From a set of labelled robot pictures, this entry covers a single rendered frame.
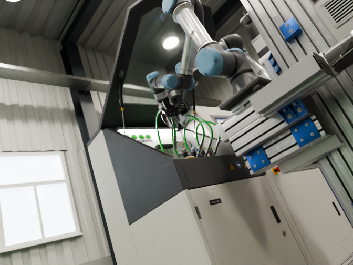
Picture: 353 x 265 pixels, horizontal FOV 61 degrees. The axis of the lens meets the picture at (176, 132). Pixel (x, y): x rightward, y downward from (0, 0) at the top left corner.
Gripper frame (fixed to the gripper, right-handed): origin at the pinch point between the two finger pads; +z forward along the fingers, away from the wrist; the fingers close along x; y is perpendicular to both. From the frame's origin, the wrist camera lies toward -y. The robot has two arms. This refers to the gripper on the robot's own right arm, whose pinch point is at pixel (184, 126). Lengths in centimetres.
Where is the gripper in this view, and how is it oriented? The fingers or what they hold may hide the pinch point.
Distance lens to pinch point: 191.9
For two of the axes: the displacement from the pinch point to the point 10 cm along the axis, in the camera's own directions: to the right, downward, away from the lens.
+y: 5.6, -5.0, -6.6
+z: 3.3, 8.7, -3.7
